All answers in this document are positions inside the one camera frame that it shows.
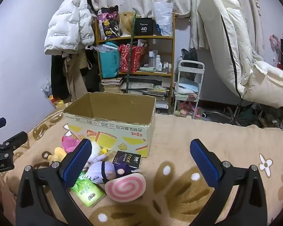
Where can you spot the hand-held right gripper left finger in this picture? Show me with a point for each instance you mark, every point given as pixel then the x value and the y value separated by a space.
pixel 76 160

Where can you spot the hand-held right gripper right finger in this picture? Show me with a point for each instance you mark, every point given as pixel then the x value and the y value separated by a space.
pixel 204 162

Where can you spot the pink plush bear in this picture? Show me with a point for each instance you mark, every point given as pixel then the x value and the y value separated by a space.
pixel 69 143

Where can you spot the green tissue pack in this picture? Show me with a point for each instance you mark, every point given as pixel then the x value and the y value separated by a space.
pixel 87 190

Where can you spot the black tissue pack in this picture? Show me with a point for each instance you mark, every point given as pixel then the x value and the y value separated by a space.
pixel 125 157

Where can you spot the printed cardboard box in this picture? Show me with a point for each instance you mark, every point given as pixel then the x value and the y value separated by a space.
pixel 122 134

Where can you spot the pink swirl plush cushion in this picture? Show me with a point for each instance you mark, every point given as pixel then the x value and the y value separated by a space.
pixel 125 188

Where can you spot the yellow plush toy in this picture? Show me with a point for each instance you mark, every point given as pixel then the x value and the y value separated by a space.
pixel 59 153

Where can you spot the purple plush doll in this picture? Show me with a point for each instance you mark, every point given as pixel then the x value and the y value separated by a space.
pixel 101 169

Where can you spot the beige flower-patterned blanket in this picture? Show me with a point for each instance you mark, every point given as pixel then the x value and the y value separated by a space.
pixel 179 134

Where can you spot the pile of pink toys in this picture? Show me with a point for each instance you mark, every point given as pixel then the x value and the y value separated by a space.
pixel 186 108

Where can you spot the heap of colourful small toys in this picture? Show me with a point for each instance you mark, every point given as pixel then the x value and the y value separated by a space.
pixel 48 90

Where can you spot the hanging black garment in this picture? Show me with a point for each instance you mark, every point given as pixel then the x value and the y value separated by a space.
pixel 57 75

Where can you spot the light blue folded cloth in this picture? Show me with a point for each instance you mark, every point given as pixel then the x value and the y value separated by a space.
pixel 186 86

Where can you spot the hanging beige coat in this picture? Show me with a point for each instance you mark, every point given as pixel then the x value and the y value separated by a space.
pixel 74 80

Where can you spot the pile of books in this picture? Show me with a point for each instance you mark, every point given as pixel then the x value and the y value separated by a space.
pixel 112 84

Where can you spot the white rolling cart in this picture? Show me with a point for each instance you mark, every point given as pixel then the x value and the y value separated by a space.
pixel 178 75

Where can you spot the teal bag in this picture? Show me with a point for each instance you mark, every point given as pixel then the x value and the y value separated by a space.
pixel 109 61

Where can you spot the black bag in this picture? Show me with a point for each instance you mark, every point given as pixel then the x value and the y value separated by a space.
pixel 189 54

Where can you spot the red gift bag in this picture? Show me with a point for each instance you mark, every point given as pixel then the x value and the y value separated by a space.
pixel 128 58

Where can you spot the row of small bottles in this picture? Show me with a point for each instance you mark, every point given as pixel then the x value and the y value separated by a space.
pixel 152 58

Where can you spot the white puffer jacket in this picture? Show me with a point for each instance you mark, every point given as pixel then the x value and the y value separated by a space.
pixel 68 23

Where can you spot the green pole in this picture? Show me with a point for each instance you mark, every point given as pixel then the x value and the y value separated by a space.
pixel 131 47

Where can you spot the cream padded chair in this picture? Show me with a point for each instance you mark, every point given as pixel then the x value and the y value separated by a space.
pixel 226 28

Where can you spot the wooden shelf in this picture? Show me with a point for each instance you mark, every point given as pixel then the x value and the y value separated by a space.
pixel 141 36

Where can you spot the pink fan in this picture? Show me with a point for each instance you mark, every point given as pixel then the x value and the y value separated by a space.
pixel 273 41

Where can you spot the cartoon printed bag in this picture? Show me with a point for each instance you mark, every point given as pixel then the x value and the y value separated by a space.
pixel 108 21

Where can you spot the blonde wig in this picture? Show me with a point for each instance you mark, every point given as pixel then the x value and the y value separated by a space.
pixel 126 22

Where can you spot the black box with white print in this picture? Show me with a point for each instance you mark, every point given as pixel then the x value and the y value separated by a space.
pixel 143 27

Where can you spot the white plastic bag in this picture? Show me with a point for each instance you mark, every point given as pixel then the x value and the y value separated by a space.
pixel 162 16

